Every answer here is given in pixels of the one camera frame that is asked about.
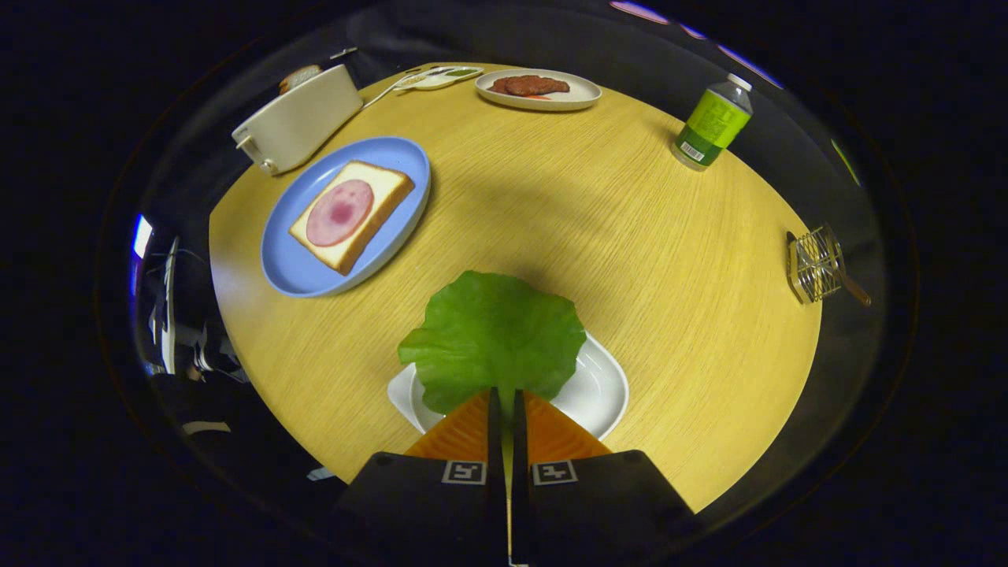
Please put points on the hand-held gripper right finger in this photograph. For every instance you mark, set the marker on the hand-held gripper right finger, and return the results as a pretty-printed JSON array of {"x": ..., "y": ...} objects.
[{"x": 520, "y": 441}]

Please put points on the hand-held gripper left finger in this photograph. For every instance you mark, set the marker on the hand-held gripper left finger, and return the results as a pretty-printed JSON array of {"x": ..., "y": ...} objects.
[{"x": 494, "y": 441}]

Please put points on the green lettuce leaf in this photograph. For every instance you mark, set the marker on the green lettuce leaf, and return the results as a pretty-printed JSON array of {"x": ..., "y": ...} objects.
[{"x": 492, "y": 339}]

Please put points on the toasted bread slice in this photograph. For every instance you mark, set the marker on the toasted bread slice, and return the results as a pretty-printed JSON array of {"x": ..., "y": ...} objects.
[{"x": 299, "y": 77}]

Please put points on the white rounded rectangular plate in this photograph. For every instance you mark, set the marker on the white rounded rectangular plate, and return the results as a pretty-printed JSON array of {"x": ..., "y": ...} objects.
[{"x": 598, "y": 386}]

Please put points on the blue round plate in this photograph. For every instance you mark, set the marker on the blue round plate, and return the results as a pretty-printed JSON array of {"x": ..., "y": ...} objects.
[{"x": 291, "y": 268}]

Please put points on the white bread slice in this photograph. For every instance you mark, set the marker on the white bread slice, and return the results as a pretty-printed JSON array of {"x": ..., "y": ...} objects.
[{"x": 386, "y": 189}]

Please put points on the pink ham slice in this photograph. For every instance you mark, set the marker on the pink ham slice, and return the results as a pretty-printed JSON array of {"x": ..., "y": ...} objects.
[{"x": 339, "y": 213}]

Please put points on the white round plate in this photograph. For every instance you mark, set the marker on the white round plate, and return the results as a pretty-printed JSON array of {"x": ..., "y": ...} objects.
[{"x": 575, "y": 96}]

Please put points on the white device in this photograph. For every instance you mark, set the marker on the white device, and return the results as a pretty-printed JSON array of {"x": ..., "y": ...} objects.
[{"x": 169, "y": 303}]

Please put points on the brown meat patty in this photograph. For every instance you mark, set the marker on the brown meat patty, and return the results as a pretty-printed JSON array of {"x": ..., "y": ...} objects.
[
  {"x": 539, "y": 84},
  {"x": 498, "y": 86}
]

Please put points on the white divided seasoning tray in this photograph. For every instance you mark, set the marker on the white divided seasoning tray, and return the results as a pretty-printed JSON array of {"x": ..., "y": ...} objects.
[{"x": 441, "y": 80}]

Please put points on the green label plastic bottle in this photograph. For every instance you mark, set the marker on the green label plastic bottle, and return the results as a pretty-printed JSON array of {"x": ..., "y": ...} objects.
[{"x": 713, "y": 126}]

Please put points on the white toaster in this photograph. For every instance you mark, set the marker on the white toaster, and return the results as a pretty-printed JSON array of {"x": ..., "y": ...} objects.
[{"x": 299, "y": 122}]

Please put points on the lit computer monitor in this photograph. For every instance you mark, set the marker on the lit computer monitor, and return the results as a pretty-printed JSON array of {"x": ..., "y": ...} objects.
[{"x": 142, "y": 236}]

